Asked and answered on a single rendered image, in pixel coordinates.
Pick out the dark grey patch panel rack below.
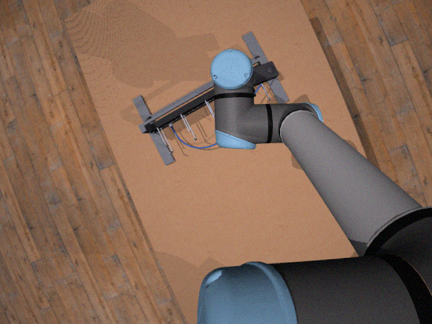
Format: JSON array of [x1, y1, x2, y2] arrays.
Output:
[[133, 31, 289, 165]]

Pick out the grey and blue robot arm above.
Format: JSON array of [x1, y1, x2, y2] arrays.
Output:
[[197, 49, 432, 324]]

